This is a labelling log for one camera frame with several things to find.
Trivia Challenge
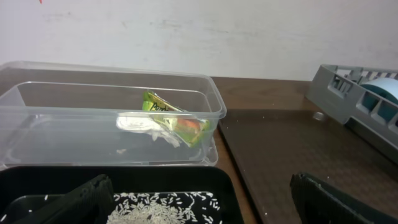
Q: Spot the blue bowl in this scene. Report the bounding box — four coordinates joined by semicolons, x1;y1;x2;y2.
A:
361;78;397;123

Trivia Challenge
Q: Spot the grey dishwasher rack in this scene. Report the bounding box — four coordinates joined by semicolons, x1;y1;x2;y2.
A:
306;64;397;162

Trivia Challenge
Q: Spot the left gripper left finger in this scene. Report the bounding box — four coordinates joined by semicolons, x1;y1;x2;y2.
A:
15;174;115;224

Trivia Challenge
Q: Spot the crumpled white tissue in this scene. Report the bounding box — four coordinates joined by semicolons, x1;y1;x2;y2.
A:
116;116;182;148

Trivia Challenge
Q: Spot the clear plastic bin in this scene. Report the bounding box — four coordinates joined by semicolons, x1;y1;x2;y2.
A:
1;62;227;169

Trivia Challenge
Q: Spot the green yellow snack wrapper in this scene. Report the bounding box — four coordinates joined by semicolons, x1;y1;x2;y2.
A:
142;90;211;147

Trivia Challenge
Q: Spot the black waste tray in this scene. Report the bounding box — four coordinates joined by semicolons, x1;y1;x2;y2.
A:
1;166;243;223

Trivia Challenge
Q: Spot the pile of rice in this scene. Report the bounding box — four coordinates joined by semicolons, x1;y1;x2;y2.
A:
107;192;224;224

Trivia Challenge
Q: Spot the brown serving tray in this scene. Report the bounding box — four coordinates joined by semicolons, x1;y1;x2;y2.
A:
220;110;397;223

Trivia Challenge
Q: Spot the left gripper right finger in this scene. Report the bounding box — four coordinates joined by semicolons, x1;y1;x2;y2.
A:
290;172;397;224

